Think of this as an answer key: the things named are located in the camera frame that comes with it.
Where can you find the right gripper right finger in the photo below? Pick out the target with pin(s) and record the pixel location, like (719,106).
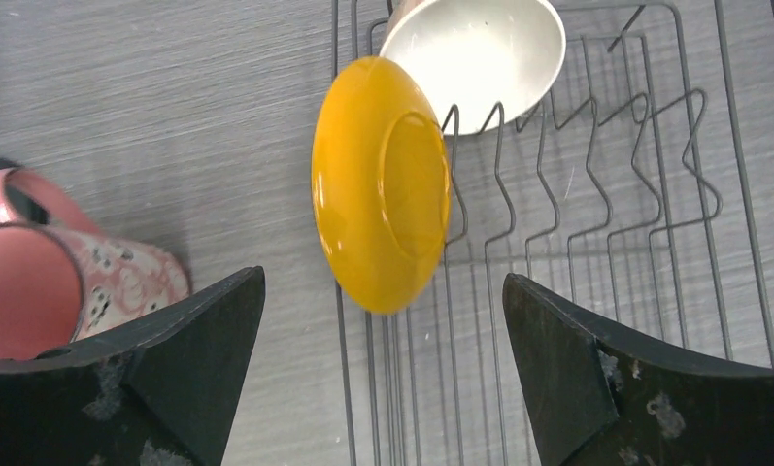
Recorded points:
(600,393)

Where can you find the pink patterned mug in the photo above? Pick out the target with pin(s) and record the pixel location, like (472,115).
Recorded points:
(62,278)

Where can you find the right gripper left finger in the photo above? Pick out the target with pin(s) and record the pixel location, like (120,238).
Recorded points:
(162,389)

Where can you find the white ceramic bowl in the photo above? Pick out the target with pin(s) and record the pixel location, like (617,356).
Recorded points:
(493,59)

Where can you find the yellow plate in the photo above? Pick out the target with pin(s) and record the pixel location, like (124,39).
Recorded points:
(380,185)

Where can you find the black wire dish rack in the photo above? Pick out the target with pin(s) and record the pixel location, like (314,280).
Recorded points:
(641,187)

